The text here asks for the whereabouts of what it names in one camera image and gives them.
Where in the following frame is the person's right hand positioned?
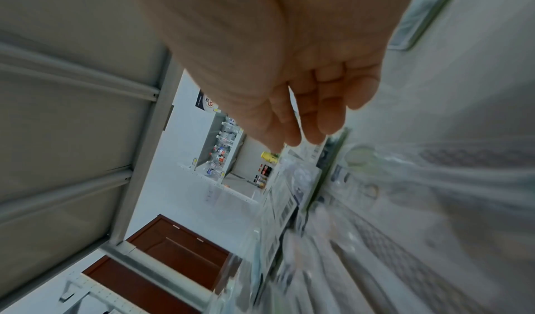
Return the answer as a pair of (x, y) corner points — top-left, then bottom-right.
(129, 0), (423, 152)

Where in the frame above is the white metal shelf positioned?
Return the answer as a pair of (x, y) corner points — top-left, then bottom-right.
(0, 0), (535, 314)

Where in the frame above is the blue and white water carton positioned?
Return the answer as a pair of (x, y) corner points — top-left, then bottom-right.
(193, 89), (218, 113)

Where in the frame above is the cluster of water and soda bottles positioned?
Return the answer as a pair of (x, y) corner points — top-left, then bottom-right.
(206, 115), (241, 178)

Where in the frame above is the white drinks shelving unit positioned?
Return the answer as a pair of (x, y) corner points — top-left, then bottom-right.
(175, 89), (285, 205)

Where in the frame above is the row of colourful bottles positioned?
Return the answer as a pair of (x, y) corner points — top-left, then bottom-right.
(252, 150), (280, 190)

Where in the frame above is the red-brown wooden door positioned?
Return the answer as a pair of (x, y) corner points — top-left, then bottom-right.
(81, 214), (244, 314)

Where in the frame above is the white stationery rack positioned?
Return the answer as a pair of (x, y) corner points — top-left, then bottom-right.
(58, 269), (139, 314)

